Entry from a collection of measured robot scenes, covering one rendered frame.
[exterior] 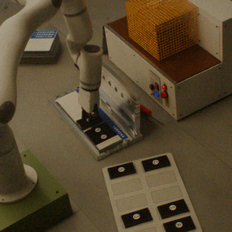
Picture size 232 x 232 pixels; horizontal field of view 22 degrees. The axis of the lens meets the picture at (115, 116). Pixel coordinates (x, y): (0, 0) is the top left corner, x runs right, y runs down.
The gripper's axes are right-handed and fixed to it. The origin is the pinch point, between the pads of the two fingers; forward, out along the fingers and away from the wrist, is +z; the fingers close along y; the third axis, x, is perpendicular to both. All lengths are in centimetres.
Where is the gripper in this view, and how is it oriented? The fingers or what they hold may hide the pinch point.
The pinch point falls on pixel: (88, 117)
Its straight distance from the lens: 243.8
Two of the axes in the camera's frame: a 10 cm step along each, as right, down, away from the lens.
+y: 5.0, 5.2, -6.9
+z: -0.6, 8.2, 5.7
